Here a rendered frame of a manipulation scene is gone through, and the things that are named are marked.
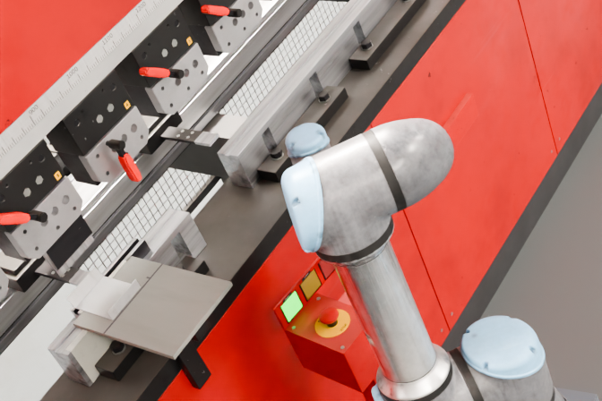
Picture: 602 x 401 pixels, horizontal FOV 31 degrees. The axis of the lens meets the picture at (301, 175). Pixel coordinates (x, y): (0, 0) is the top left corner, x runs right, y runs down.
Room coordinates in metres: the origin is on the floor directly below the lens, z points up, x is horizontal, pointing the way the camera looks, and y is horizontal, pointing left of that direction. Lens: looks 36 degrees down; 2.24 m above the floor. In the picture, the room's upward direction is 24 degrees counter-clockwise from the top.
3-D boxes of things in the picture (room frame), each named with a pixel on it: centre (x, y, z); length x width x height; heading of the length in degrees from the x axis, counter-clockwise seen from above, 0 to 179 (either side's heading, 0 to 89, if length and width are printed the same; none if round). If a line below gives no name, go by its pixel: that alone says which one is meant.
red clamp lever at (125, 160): (1.69, 0.29, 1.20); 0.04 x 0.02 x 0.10; 41
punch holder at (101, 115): (1.75, 0.31, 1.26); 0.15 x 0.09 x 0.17; 131
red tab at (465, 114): (2.20, -0.43, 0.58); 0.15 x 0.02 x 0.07; 131
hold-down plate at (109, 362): (1.62, 0.38, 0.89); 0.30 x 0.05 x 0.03; 131
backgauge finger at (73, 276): (1.76, 0.54, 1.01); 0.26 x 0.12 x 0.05; 41
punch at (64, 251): (1.64, 0.45, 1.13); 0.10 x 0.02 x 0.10; 131
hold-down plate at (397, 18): (2.26, -0.35, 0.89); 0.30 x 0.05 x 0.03; 131
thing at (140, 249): (1.66, 0.42, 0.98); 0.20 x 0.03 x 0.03; 131
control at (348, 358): (1.55, 0.03, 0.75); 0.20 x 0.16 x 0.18; 125
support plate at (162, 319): (1.53, 0.35, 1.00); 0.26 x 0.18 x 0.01; 41
